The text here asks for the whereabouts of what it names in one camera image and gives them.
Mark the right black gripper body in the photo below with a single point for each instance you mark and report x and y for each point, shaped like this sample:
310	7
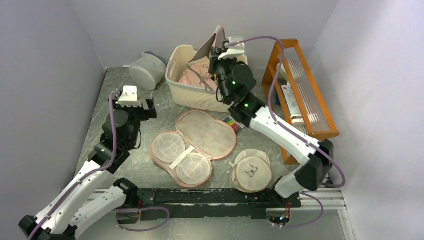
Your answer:
221	68

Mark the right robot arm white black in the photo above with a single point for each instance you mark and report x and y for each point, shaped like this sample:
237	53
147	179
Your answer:
312	154

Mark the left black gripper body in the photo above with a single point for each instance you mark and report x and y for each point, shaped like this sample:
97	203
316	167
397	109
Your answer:
145	114

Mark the floral mesh laundry bag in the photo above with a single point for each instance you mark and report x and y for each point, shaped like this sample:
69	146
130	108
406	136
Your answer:
187	153

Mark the marker pen pack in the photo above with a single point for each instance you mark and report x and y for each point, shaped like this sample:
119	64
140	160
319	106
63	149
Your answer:
236	126

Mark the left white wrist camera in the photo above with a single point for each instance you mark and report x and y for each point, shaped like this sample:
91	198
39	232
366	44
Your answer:
130	97

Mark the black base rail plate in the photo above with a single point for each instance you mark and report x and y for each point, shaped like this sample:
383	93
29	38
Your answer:
154	204

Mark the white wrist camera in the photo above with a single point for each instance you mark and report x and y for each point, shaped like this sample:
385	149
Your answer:
232	48
130	97

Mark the cream plastic laundry basket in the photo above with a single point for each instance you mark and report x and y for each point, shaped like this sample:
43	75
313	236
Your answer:
195	97

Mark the white box in rack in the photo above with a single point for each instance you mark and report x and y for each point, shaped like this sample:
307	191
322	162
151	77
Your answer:
291	101

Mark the grey round mesh bag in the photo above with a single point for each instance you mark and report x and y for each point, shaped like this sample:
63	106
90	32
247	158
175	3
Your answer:
148	70

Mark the orange wooden rack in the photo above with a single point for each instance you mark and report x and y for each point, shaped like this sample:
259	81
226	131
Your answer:
318	121

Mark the taupe grey bra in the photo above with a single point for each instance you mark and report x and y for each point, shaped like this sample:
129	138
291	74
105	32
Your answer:
218	36

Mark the pink cloth in basket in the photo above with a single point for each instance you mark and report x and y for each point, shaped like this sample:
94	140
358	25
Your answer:
198	76

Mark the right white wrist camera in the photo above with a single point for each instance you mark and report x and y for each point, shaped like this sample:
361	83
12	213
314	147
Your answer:
232	48

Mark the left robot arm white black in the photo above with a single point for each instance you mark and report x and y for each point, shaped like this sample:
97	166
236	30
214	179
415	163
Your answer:
70	215

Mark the beige round glasses pouch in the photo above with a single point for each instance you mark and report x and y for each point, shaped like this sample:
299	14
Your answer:
251	171

